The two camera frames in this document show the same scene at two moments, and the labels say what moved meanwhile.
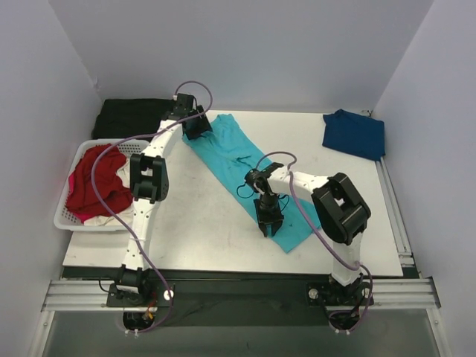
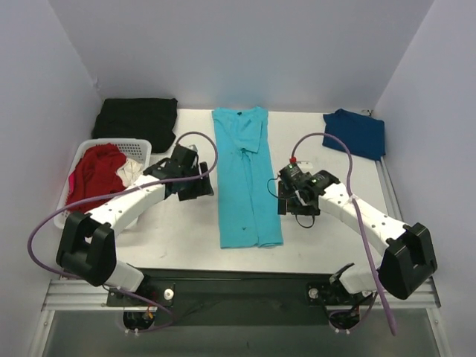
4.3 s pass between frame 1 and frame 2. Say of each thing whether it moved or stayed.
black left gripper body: moved
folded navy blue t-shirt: stayed
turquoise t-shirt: moved
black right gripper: moved
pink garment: stayed
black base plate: stayed
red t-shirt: stayed
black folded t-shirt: stayed
